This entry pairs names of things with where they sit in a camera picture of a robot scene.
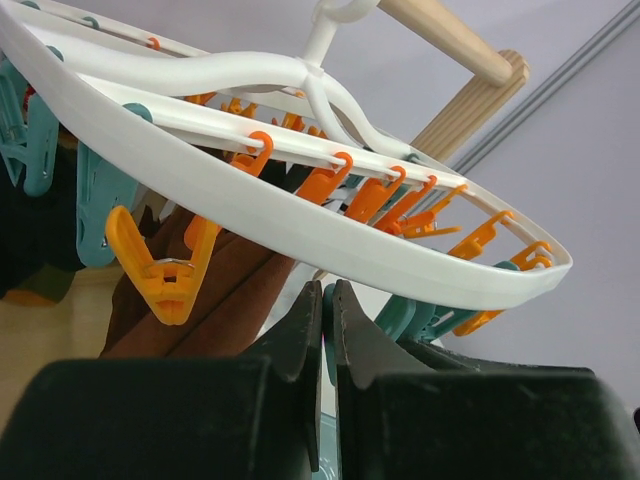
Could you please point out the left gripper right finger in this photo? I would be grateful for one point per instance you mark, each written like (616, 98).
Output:
(411, 411)

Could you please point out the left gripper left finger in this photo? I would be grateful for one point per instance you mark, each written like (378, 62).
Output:
(252, 416)

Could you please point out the white plastic clip hanger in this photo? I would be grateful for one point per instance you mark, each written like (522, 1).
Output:
(269, 146)

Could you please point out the teal clothes peg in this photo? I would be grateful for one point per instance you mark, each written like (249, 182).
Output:
(100, 186)

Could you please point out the teal plastic basin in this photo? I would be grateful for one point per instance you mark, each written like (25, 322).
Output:
(329, 468)

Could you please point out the brown hanging sock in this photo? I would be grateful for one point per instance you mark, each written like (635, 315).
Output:
(241, 286)

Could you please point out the orange clothes peg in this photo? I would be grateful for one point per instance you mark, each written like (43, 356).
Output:
(169, 285)

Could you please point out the wooden drying rack frame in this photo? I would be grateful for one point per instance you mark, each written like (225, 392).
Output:
(497, 75)

